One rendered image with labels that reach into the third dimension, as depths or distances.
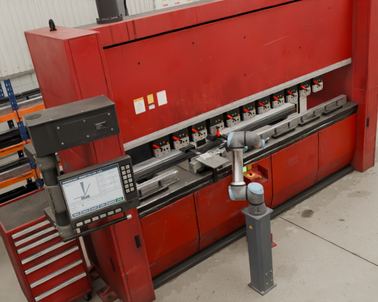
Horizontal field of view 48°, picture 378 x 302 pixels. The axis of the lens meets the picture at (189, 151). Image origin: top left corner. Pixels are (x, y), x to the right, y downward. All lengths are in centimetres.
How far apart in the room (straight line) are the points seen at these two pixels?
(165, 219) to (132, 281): 58
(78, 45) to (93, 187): 90
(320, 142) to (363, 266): 145
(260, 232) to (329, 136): 189
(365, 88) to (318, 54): 77
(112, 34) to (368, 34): 289
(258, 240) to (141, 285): 106
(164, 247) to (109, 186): 131
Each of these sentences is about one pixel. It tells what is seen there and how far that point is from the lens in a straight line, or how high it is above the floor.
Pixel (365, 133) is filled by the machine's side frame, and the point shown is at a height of 52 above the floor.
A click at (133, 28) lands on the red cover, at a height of 224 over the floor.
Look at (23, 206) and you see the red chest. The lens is 377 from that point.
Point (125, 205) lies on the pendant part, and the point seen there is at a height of 128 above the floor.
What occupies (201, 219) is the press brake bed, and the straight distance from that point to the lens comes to 395.
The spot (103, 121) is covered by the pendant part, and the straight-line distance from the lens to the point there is 254.
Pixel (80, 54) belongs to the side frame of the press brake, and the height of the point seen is 218.
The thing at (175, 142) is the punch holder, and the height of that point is 124.
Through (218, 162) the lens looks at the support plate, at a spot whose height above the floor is 100.
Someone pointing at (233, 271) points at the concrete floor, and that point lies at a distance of 408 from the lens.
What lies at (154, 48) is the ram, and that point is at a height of 206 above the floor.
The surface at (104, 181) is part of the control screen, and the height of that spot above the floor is 149.
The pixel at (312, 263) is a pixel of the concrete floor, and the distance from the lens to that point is 415.
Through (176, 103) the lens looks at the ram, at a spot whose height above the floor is 157.
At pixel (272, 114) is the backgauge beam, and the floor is 97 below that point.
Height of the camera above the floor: 268
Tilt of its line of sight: 25 degrees down
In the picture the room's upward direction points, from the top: 8 degrees counter-clockwise
